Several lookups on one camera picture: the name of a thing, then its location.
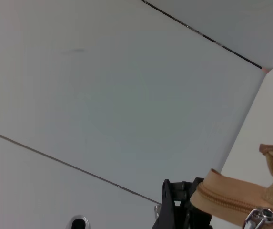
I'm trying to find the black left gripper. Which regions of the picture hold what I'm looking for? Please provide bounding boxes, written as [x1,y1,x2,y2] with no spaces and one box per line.
[152,177,213,229]

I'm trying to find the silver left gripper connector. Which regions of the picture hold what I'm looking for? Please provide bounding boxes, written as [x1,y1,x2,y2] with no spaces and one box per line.
[153,203,162,219]

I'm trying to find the khaki canvas food bag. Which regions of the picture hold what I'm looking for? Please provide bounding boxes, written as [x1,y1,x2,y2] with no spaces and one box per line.
[190,143,273,229]

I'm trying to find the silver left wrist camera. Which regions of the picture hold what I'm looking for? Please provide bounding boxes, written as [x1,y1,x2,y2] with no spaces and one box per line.
[66,214,92,229]

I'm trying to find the silver metal zipper pull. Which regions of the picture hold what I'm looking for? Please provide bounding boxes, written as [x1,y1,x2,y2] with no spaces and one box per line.
[242,207,273,229]

